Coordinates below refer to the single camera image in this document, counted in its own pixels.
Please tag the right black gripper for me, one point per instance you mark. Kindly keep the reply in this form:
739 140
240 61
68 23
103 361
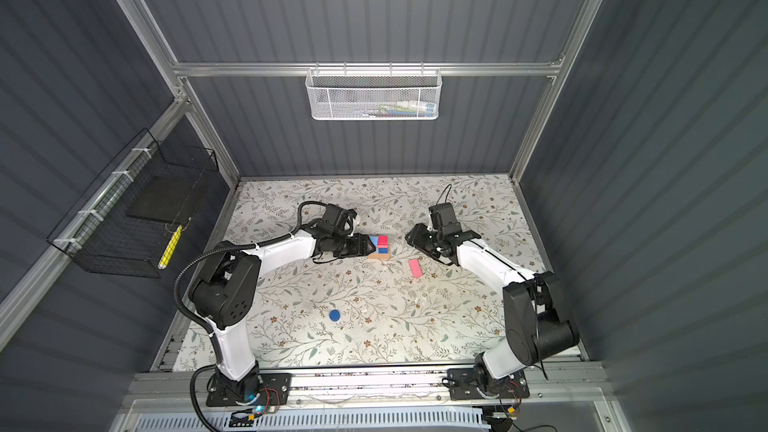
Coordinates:
419 230

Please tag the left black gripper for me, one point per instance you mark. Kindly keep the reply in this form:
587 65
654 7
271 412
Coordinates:
361 246

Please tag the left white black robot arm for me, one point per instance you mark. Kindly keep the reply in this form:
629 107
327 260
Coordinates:
222 293

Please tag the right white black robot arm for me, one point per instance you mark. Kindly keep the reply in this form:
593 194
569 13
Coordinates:
537 319

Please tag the floral patterned table mat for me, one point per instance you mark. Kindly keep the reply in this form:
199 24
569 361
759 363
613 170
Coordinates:
387 316

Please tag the markers in white basket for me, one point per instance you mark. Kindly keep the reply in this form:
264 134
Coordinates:
401 109

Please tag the black pad in basket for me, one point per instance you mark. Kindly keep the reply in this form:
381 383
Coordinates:
167 200

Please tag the yellow marker in basket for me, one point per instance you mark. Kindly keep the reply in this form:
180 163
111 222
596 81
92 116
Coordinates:
170 248

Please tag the white wire mesh basket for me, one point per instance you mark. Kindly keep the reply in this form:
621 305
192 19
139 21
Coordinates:
336 97

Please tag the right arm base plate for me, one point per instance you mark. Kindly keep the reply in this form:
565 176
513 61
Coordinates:
471 384

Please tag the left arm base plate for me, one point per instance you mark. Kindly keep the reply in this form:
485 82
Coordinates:
273 389

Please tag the white ventilated cable duct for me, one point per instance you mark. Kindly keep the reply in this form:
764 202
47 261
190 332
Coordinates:
440 418

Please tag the black wire basket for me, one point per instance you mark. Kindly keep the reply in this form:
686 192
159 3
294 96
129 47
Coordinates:
133 223

